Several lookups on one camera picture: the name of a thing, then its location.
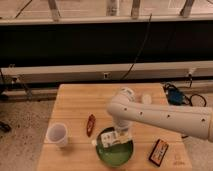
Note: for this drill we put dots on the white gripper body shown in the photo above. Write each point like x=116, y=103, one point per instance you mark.
x=122, y=128

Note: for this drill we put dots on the white labelled bottle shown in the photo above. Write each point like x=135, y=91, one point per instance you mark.
x=112, y=138

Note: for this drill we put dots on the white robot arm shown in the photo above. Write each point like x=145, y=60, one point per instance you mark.
x=191, y=121

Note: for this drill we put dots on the green ceramic bowl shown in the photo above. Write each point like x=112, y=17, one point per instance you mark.
x=115, y=155

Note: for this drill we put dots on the wooden table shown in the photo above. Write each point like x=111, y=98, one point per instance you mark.
x=73, y=106

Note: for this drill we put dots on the black orange rectangular box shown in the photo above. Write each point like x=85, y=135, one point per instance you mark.
x=158, y=152

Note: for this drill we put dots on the white plastic cup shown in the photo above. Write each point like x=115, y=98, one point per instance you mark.
x=57, y=134

